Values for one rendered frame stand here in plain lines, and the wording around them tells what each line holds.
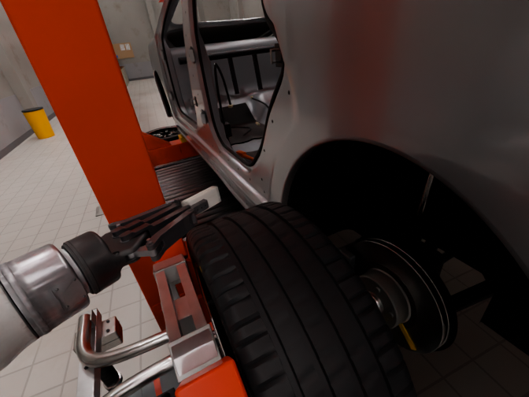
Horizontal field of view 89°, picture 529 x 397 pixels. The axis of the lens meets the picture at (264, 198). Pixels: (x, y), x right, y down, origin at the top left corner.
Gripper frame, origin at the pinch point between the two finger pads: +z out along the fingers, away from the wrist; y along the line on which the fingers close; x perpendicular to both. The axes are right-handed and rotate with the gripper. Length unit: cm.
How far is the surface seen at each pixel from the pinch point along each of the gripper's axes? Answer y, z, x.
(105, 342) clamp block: -25.0, -19.1, -32.1
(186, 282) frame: -3.2, -6.0, -14.8
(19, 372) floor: -150, -49, -114
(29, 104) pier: -841, 158, 35
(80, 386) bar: -14.8, -26.4, -28.6
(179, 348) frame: 6.3, -14.6, -16.2
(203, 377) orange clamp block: 15.0, -16.3, -12.9
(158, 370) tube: -2.6, -16.5, -26.5
